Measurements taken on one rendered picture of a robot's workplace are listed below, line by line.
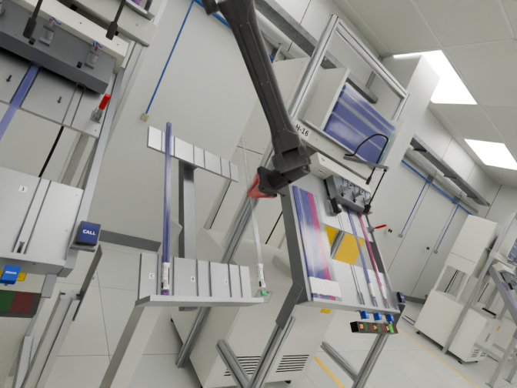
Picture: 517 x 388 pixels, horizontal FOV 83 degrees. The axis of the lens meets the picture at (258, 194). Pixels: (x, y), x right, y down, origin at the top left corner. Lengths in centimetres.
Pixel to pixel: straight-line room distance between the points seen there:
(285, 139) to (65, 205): 53
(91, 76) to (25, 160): 173
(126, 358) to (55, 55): 88
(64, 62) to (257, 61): 59
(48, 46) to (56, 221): 49
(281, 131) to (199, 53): 222
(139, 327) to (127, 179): 186
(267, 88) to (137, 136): 213
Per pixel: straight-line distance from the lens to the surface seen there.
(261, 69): 61
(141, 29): 118
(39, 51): 103
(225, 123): 290
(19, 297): 74
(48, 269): 76
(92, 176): 86
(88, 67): 104
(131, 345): 105
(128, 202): 279
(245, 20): 59
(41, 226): 78
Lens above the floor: 106
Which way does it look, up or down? 3 degrees down
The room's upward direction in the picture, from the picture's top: 24 degrees clockwise
